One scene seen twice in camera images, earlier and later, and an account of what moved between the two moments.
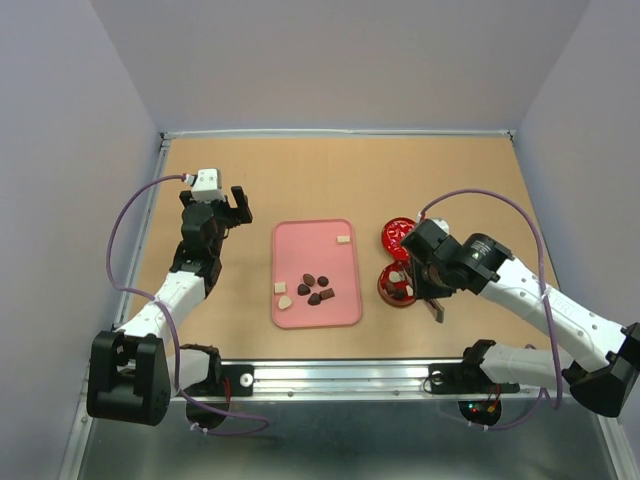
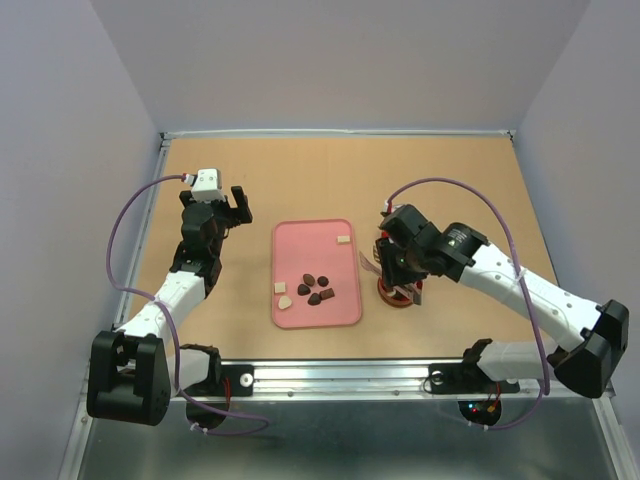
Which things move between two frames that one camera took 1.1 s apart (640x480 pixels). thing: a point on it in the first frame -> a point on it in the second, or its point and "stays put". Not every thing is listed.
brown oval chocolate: x=309 y=280 stays put
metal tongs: x=437 y=310 -> x=409 y=290
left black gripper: x=233 y=219 stays put
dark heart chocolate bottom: x=314 y=299 stays put
